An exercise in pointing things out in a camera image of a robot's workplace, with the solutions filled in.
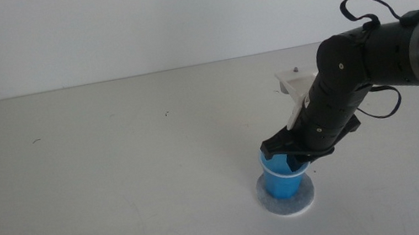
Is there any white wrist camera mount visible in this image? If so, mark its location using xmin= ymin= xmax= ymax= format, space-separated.
xmin=273 ymin=62 xmax=327 ymax=132

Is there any blue plastic cup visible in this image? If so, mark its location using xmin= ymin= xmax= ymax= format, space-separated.
xmin=257 ymin=142 xmax=317 ymax=204

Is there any round grey felt cup mat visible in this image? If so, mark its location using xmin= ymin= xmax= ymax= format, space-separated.
xmin=253 ymin=164 xmax=319 ymax=222

